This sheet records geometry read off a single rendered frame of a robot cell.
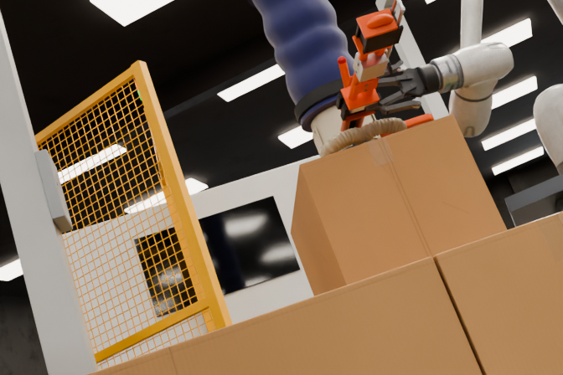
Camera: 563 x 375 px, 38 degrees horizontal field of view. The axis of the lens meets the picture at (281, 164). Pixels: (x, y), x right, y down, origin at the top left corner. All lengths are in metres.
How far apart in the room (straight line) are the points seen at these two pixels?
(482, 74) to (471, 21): 0.29
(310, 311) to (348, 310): 0.06
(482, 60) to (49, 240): 1.90
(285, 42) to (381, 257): 0.76
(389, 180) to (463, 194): 0.18
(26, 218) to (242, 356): 2.25
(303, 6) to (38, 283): 1.57
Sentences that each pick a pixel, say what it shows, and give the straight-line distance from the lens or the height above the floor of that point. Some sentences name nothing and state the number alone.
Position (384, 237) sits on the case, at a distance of 1.87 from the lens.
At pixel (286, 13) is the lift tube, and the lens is 2.33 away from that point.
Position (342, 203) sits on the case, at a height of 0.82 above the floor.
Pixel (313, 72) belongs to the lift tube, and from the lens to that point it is 2.24.
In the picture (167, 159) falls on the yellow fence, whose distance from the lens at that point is 3.44.
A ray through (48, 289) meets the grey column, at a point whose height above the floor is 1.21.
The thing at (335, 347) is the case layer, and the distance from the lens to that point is 1.19.
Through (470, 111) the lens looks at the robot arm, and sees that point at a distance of 2.18.
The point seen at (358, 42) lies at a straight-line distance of 1.76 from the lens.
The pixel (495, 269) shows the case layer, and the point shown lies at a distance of 1.27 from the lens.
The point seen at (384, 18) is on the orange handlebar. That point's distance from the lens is 1.68.
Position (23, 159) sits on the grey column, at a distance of 3.44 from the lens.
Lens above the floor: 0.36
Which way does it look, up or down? 18 degrees up
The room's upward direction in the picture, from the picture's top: 21 degrees counter-clockwise
